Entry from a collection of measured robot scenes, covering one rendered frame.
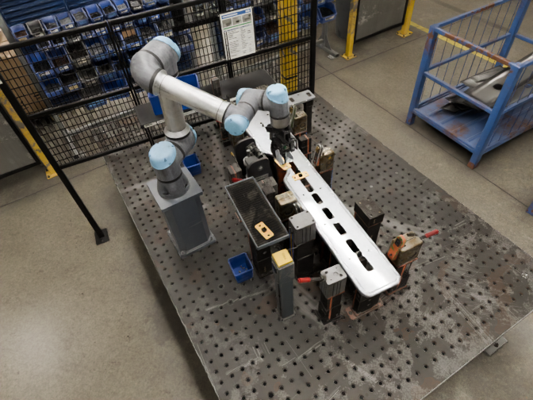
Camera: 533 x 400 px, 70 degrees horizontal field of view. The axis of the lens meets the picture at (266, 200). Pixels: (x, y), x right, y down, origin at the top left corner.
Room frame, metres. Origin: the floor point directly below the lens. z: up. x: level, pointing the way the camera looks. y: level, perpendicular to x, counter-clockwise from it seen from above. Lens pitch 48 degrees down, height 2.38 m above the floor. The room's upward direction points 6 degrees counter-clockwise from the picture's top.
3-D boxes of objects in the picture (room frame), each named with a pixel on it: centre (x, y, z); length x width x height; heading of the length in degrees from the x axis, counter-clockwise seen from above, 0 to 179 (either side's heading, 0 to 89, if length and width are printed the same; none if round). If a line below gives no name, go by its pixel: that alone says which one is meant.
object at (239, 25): (2.36, 0.07, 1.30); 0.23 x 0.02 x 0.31; 110
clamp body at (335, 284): (0.76, -0.23, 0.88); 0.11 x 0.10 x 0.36; 110
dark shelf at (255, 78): (2.15, 0.32, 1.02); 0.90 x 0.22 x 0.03; 110
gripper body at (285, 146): (1.18, -0.09, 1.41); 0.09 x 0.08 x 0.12; 27
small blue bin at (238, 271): (1.02, 0.16, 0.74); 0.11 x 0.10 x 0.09; 20
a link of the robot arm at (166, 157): (1.29, 0.42, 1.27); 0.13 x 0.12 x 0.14; 155
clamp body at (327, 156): (1.49, -0.33, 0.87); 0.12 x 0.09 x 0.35; 110
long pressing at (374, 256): (1.35, -0.20, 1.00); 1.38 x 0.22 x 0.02; 20
